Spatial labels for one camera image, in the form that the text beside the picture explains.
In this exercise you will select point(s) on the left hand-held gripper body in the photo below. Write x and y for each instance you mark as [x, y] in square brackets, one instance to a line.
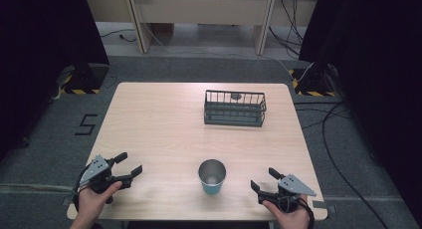
[96, 167]

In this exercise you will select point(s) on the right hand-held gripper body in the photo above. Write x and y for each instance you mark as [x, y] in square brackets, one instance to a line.
[293, 186]

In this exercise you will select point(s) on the person's right hand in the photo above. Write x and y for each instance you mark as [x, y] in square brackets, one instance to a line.
[293, 220]

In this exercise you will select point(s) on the person's left hand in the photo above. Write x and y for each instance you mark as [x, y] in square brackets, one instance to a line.
[91, 204]

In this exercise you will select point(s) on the blue cup with metal inside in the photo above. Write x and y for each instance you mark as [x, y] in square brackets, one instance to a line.
[212, 177]

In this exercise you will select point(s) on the stand base with striped tape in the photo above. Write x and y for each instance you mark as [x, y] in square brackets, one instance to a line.
[84, 83]
[315, 84]

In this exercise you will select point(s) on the black curtain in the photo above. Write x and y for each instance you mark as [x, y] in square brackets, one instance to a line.
[43, 56]
[375, 73]

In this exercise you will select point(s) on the beige wooden desk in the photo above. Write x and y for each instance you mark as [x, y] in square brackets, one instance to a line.
[205, 6]

